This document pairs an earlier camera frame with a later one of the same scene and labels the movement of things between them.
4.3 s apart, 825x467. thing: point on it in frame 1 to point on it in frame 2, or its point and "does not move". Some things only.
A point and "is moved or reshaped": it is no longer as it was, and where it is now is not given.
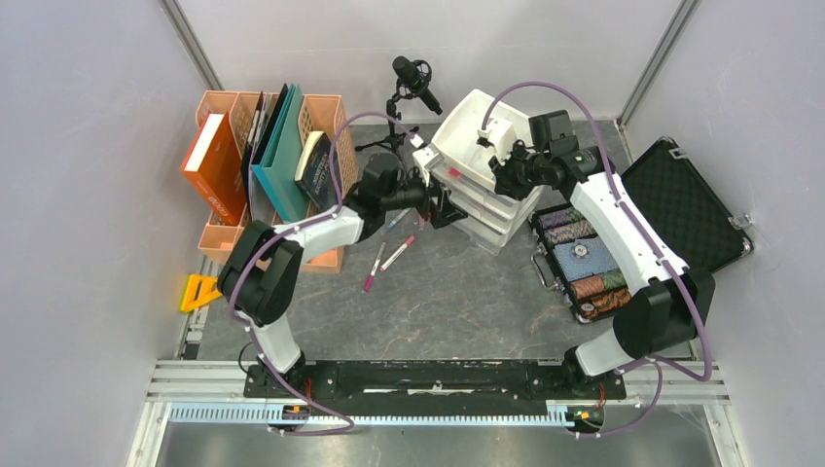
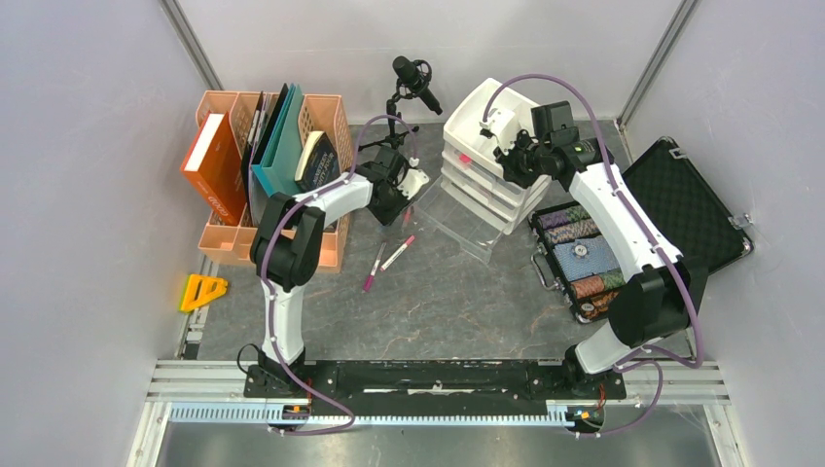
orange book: (214, 167) does not move
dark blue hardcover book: (315, 173) does not move
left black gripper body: (440, 199) to (393, 205)
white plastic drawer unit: (462, 164) is moved or reshaped
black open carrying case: (679, 201) does not move
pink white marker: (397, 253) does not move
